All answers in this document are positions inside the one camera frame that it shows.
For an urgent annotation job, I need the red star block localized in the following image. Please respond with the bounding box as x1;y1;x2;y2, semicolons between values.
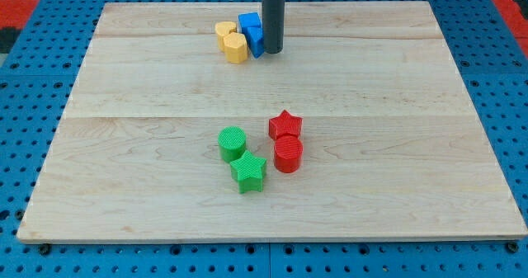
268;110;303;140

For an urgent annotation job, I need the red cylinder block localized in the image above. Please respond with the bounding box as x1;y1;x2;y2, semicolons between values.
274;135;304;173

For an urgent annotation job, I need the green cylinder block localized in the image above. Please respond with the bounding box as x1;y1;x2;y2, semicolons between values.
218;126;247;163

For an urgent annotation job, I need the green star block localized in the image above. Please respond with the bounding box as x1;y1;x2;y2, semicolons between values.
229;150;267;194

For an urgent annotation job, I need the blue angular block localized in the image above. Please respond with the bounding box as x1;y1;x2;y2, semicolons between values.
247;27;264;59

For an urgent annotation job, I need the light wooden board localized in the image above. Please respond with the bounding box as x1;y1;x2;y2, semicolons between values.
17;1;527;244

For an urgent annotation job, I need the blue cube block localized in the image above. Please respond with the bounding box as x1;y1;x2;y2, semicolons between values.
238;12;262;35

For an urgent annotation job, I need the yellow heart block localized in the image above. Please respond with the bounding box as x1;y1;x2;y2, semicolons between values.
214;21;237;52

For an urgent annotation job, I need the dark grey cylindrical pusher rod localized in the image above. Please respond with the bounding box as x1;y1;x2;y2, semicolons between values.
262;0;285;54

